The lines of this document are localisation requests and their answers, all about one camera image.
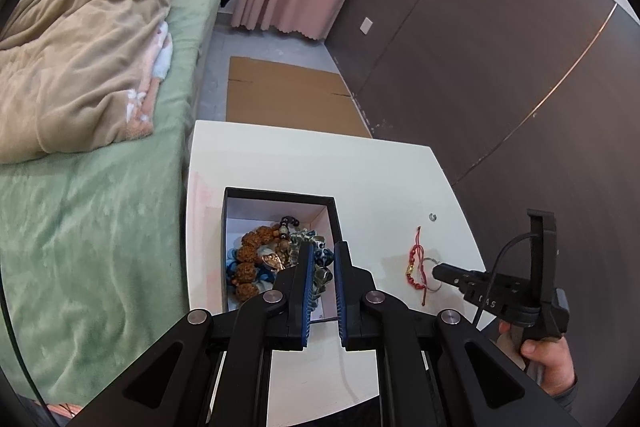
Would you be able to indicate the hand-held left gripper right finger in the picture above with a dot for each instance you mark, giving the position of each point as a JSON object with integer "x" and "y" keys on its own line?
{"x": 342, "y": 297}

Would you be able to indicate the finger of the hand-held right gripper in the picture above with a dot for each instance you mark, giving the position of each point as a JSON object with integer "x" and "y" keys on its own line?
{"x": 450, "y": 274}

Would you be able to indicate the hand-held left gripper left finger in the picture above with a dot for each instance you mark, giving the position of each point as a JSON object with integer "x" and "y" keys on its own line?
{"x": 306, "y": 297}

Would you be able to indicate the black jewelry box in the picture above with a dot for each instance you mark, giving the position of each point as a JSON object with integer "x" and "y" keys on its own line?
{"x": 235, "y": 202}

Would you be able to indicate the person's right forearm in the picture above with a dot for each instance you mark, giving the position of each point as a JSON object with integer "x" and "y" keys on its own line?
{"x": 565, "y": 394}

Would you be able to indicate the person's right hand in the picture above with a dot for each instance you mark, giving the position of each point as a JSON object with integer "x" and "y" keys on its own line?
{"x": 552, "y": 359}

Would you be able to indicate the white side table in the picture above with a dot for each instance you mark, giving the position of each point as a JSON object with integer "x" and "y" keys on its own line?
{"x": 310, "y": 162}

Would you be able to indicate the flattened cardboard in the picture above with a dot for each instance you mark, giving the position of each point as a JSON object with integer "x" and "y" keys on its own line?
{"x": 285, "y": 99}

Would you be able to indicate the bed with green sheet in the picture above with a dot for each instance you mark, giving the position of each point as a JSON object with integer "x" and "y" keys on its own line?
{"x": 95, "y": 247}

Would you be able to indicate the pink floral blanket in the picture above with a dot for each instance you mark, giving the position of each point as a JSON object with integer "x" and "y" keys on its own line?
{"x": 150, "y": 77}

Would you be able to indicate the beige duvet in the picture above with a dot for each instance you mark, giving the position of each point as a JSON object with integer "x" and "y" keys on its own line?
{"x": 80, "y": 57}

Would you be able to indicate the white wall socket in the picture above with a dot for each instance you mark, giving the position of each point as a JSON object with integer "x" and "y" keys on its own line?
{"x": 366, "y": 25}

